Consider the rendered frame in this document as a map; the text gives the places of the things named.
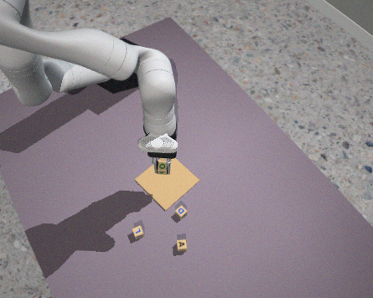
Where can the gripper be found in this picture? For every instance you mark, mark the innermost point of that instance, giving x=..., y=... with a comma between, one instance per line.
x=160, y=142

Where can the tan flat mat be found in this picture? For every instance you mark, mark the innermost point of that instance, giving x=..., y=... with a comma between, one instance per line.
x=168, y=189

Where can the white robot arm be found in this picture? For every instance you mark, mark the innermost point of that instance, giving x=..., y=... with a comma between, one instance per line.
x=91, y=49

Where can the tan letter block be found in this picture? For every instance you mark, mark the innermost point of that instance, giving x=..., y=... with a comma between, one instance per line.
x=181, y=245
x=181, y=212
x=138, y=233
x=162, y=168

